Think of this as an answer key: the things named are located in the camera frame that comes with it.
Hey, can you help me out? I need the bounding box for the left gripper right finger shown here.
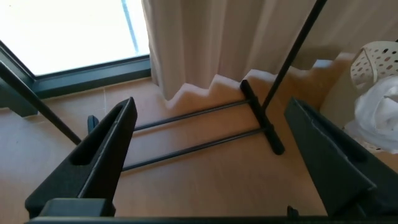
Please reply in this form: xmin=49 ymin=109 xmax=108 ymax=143
xmin=284 ymin=96 xmax=398 ymax=218

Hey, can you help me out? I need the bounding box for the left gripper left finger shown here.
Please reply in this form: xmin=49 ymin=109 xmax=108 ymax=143
xmin=24 ymin=96 xmax=138 ymax=218

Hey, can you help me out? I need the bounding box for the white printed T-shirt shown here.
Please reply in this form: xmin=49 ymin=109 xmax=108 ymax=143
xmin=343 ymin=75 xmax=398 ymax=155

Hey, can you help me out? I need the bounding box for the black clothes rack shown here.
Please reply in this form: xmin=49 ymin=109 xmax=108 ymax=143
xmin=0 ymin=0 xmax=328 ymax=172

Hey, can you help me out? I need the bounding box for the white laundry basket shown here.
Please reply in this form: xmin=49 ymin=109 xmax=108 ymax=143
xmin=350 ymin=40 xmax=398 ymax=154

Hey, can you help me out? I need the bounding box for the beige curtain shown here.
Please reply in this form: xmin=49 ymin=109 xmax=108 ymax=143
xmin=141 ymin=0 xmax=398 ymax=101

